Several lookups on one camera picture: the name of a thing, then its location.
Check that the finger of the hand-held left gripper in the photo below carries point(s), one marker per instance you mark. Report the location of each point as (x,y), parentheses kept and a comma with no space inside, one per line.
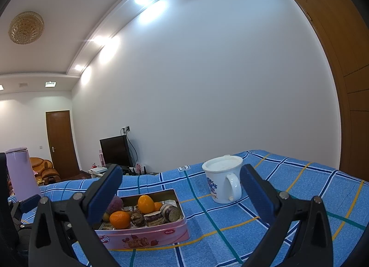
(27,203)
(23,225)

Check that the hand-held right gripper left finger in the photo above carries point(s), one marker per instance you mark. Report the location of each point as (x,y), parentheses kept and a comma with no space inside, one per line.
(105,195)

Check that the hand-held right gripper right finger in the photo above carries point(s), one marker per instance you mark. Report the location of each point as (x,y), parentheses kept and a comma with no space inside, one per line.
(255,195)

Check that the round purple fruit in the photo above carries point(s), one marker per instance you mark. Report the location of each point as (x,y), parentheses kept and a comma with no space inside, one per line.
(116,204)

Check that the small yellow-brown fruit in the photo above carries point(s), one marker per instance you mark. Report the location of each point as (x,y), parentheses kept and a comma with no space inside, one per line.
(106,216)

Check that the large orange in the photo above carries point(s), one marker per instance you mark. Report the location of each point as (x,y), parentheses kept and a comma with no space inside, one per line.
(119,219)

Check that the dark brown round root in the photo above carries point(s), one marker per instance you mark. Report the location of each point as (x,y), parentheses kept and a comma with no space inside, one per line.
(137,218)

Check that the oval orange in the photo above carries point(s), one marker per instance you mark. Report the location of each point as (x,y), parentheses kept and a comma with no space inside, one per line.
(145,203)

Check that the cut taro slice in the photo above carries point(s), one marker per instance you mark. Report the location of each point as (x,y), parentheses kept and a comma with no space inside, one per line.
(154,217)

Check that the small orange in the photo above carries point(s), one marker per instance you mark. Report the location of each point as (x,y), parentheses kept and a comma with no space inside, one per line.
(158,206)

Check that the pink metal tin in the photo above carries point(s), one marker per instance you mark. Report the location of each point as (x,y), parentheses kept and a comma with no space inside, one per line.
(161,234)

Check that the brown taro chunk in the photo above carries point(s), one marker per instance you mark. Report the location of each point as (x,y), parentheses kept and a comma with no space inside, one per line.
(171,212)

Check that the white TV stand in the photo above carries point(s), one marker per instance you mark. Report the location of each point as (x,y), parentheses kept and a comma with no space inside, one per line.
(95,172)

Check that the purple electric kettle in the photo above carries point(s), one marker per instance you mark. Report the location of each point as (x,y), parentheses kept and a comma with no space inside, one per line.
(21,174)

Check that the blue plaid blanket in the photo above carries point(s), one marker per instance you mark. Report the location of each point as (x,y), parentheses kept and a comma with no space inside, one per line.
(288,174)

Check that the white mug with blue print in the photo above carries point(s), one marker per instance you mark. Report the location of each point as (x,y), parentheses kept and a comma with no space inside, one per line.
(219,180)

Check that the pink tall box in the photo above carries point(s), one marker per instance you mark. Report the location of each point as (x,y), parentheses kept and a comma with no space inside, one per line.
(101,156)

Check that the brown leather armchair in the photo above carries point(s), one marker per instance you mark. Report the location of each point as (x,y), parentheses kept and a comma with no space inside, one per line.
(47,169)

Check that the black television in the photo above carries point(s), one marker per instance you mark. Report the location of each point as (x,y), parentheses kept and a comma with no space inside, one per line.
(115,151)

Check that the brown wooden door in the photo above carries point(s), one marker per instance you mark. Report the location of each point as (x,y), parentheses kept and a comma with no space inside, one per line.
(60,140)

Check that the large wooden door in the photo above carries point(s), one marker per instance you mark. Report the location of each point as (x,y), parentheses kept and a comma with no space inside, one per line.
(351,82)

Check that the round crystal ceiling lamp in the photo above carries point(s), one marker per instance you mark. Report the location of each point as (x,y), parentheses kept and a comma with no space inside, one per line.
(26,28)

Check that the white wall socket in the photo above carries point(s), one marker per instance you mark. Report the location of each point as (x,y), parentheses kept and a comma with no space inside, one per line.
(126,129)

